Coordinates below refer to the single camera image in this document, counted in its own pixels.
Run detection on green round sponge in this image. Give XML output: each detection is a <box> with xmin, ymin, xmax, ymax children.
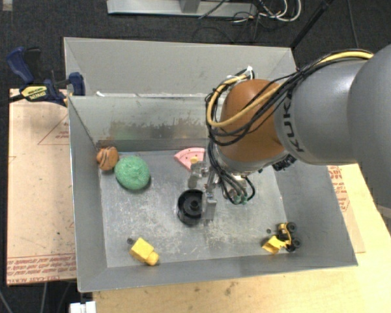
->
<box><xmin>113</xmin><ymin>155</ymin><xmax>151</xmax><ymax>191</ymax></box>

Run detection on yellow toy block with peg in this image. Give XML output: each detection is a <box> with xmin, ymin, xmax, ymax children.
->
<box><xmin>128</xmin><ymin>237</ymin><xmax>160</xmax><ymax>267</ymax></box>

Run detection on brown toy walnut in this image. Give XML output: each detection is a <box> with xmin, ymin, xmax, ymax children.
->
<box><xmin>96</xmin><ymin>146</ymin><xmax>120</xmax><ymax>171</ymax></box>

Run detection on pink wedge with yellow knob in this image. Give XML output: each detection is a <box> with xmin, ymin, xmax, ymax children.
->
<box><xmin>173</xmin><ymin>147</ymin><xmax>207</xmax><ymax>171</ymax></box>

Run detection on black round cup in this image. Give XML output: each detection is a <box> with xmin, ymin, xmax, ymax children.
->
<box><xmin>177</xmin><ymin>189</ymin><xmax>205</xmax><ymax>227</ymax></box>

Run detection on grey metal bin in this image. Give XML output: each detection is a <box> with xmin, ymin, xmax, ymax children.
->
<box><xmin>63</xmin><ymin>37</ymin><xmax>359</xmax><ymax>293</ymax></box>

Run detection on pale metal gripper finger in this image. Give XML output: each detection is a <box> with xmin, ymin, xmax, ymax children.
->
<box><xmin>187</xmin><ymin>161</ymin><xmax>209</xmax><ymax>189</ymax></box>
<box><xmin>203</xmin><ymin>190</ymin><xmax>218</xmax><ymax>227</ymax></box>

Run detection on brown cardboard board, red print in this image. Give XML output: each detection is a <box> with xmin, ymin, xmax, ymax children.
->
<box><xmin>6</xmin><ymin>88</ymin><xmax>366</xmax><ymax>286</ymax></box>

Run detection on yellow toy truck, black wheels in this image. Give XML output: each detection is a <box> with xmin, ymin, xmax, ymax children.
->
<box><xmin>261</xmin><ymin>222</ymin><xmax>302</xmax><ymax>255</ymax></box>

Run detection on black cylinder on white bracket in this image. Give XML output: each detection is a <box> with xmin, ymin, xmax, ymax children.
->
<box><xmin>271</xmin><ymin>154</ymin><xmax>298</xmax><ymax>173</ymax></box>

